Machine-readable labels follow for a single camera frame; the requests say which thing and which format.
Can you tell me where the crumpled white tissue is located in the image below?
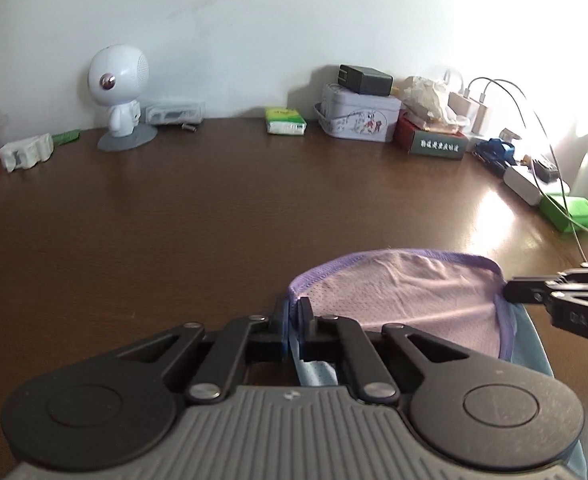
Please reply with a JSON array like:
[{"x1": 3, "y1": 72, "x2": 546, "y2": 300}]
[{"x1": 399, "y1": 75, "x2": 471, "y2": 134}]

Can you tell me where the white charging cable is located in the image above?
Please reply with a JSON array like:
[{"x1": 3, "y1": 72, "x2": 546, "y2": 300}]
[{"x1": 466, "y1": 77, "x2": 588, "y2": 257}]

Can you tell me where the white wrapped packet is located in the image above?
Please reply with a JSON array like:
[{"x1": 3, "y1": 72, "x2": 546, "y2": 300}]
[{"x1": 0, "y1": 133, "x2": 55, "y2": 174}]

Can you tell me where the pink and blue mesh jersey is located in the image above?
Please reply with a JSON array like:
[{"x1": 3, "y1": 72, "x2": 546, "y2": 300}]
[{"x1": 287, "y1": 247, "x2": 588, "y2": 480}]

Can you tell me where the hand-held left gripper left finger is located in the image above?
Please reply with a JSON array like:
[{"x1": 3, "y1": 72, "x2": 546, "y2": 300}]
[{"x1": 118, "y1": 296, "x2": 294, "y2": 405}]

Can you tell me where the printed tin box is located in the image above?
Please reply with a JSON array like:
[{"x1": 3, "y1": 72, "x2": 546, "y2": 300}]
[{"x1": 314, "y1": 82, "x2": 404, "y2": 144}]

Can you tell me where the white power strip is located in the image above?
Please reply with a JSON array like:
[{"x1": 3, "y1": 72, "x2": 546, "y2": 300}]
[{"x1": 502, "y1": 164, "x2": 571, "y2": 206}]

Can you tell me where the white robot-shaped figure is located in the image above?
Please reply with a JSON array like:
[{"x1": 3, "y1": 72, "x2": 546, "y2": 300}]
[{"x1": 88, "y1": 44, "x2": 159, "y2": 153}]

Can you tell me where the green plastic box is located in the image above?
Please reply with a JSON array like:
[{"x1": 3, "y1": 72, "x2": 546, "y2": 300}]
[{"x1": 539, "y1": 192, "x2": 588, "y2": 234}]

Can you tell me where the black power adapter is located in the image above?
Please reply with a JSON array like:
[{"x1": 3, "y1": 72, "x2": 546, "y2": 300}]
[{"x1": 337, "y1": 64, "x2": 394, "y2": 96}]

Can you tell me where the small black device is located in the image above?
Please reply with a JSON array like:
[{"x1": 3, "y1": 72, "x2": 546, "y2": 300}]
[{"x1": 531, "y1": 158, "x2": 561, "y2": 184}]

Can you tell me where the red and green tissue box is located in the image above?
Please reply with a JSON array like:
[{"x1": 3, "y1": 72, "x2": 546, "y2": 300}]
[{"x1": 393, "y1": 112, "x2": 471, "y2": 161}]

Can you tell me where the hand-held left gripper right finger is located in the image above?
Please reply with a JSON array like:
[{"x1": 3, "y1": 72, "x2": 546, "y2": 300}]
[{"x1": 298, "y1": 297, "x2": 470, "y2": 403}]

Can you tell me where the white wall charger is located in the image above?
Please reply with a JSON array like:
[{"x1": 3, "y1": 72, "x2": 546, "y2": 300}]
[
  {"x1": 445, "y1": 67, "x2": 473, "y2": 122},
  {"x1": 468, "y1": 91, "x2": 501, "y2": 137}
]

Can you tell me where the blue toy car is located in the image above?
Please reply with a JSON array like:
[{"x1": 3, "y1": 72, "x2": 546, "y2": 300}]
[{"x1": 471, "y1": 137, "x2": 517, "y2": 177}]

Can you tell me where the green tissue packet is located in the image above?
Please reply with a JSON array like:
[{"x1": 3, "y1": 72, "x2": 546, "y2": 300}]
[{"x1": 264, "y1": 105, "x2": 308, "y2": 136}]

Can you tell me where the white plastic case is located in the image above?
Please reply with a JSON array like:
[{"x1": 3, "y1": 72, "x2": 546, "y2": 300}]
[{"x1": 145, "y1": 101, "x2": 207, "y2": 126}]

